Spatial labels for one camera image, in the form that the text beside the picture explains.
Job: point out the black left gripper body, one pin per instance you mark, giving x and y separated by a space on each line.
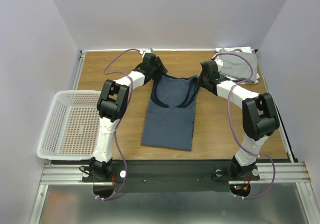
158 70

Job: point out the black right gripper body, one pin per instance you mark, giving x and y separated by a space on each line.
202 77

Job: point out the blue tank top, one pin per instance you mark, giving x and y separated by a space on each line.
170 115

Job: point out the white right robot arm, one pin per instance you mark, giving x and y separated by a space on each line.
259 117

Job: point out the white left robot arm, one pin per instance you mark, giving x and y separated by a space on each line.
112 105

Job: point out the folded grey tank top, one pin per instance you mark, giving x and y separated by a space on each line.
240 67

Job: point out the folded white printed tank top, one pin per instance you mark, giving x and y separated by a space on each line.
240 59

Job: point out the white plastic basket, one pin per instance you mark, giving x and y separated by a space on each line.
71 128

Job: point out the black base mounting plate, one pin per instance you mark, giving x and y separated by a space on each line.
161 176

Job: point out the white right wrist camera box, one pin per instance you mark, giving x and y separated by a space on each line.
218 61

